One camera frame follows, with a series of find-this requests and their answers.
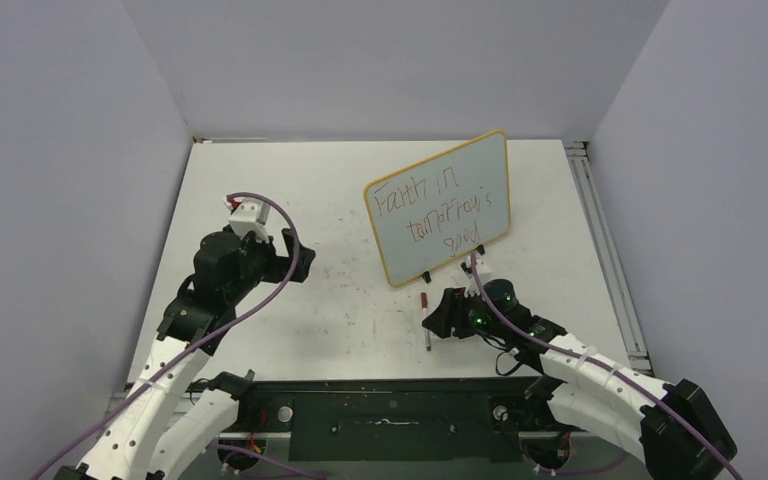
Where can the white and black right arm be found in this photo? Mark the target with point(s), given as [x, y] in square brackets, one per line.
[558, 356]

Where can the yellow framed whiteboard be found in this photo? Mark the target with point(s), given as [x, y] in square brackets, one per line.
[437, 210]

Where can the aluminium right side rail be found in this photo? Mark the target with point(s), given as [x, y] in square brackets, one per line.
[618, 289]

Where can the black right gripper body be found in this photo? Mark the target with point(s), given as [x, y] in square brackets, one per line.
[472, 315]

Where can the aluminium front rail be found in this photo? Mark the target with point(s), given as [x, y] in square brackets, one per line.
[525, 404]

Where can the aluminium rail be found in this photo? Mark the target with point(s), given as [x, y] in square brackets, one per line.
[525, 404]
[618, 289]

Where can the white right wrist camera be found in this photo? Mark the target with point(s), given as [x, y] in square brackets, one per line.
[478, 274]

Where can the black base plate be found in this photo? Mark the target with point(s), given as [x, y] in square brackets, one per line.
[318, 443]

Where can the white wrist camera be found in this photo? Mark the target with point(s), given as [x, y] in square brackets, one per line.
[248, 216]
[478, 274]

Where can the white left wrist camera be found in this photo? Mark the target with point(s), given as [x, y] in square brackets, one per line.
[248, 216]

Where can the white whiteboard marker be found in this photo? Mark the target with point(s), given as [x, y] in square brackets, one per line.
[426, 331]

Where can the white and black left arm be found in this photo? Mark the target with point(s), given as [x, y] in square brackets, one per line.
[136, 441]

